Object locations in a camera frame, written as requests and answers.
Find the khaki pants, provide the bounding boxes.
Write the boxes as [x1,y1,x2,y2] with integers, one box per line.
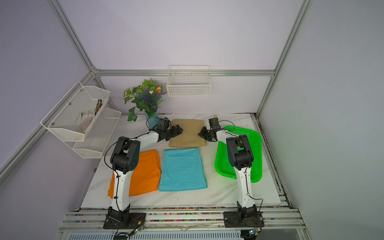
[169,119,207,148]

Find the teal pants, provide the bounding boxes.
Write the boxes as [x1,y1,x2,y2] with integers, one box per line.
[159,148,208,192]

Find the orange pants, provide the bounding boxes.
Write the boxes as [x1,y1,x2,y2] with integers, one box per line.
[107,149,162,199]

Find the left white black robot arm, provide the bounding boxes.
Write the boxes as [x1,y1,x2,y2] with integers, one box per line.
[106,118,183,225]

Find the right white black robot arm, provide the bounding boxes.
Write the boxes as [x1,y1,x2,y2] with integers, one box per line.
[198,117,258,221]

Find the green plastic basket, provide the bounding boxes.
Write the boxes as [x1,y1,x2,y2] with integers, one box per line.
[215,126,263,183]

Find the teal vase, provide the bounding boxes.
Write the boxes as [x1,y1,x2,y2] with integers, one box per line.
[145,112,160,129]

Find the artificial green plant bouquet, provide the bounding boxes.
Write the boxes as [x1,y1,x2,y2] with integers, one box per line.
[124,78,166,122]

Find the dried twigs in shelf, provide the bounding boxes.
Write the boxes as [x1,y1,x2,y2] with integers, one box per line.
[95,99,103,116]

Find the clear glove in shelf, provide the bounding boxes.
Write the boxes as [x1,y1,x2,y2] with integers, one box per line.
[75,109,95,133]

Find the white two-tier mesh shelf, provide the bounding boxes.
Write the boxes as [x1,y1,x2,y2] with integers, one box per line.
[41,82,121,159]

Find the white wire wall basket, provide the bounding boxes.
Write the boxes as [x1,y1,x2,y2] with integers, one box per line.
[167,65,212,97]

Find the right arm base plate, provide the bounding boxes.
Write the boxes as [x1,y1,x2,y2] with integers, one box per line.
[223,212,265,228]

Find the aluminium front rail frame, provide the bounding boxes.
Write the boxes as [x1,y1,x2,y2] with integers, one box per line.
[56,207,311,240]

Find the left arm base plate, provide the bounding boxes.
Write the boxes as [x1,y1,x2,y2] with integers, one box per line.
[103,213,147,230]

